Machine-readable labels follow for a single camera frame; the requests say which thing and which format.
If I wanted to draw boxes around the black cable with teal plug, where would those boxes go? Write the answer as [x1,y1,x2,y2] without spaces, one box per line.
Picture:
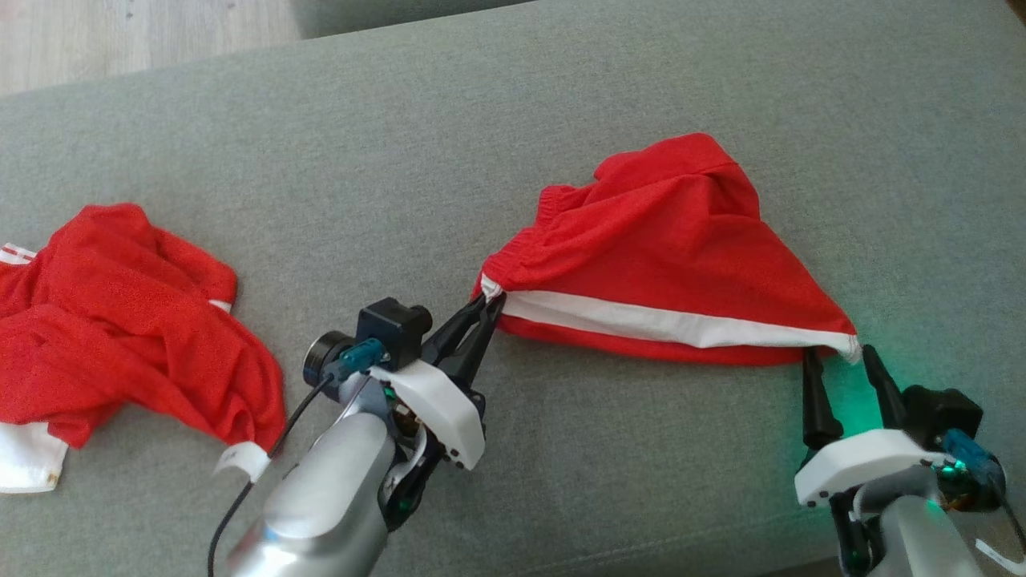
[207,340,387,577]
[939,429,1026,554]

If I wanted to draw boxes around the small grey sofa cushion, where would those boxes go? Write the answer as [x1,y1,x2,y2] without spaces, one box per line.
[289,0,538,39]

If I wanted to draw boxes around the white cable tie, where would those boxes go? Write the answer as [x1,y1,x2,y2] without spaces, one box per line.
[976,539,1026,574]

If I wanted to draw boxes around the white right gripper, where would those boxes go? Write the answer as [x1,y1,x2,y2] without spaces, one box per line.
[794,344,955,510]

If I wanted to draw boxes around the red white numbered jersey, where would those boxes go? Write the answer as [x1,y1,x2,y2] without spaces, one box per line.
[0,203,288,494]

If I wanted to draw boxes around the white cable label flag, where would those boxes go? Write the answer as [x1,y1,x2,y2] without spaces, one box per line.
[212,441,272,483]

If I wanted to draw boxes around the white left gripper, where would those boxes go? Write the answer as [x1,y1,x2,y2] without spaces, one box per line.
[369,293,507,471]

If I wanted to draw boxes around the red shorts with white stripe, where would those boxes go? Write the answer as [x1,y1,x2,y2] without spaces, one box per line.
[471,132,862,368]

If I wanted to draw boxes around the large grey sofa seat cushion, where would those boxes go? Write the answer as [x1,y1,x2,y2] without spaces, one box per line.
[0,0,1026,577]

